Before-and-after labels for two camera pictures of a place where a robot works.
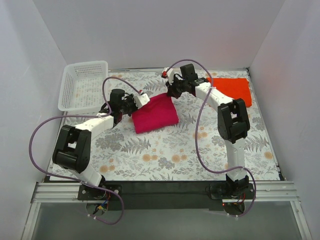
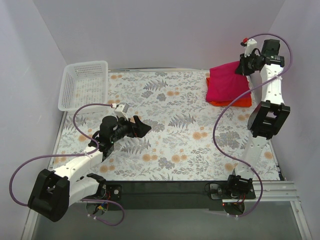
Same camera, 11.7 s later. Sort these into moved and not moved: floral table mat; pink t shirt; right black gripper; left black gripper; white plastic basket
Moved: left black gripper; right black gripper; pink t shirt
Not moved: floral table mat; white plastic basket
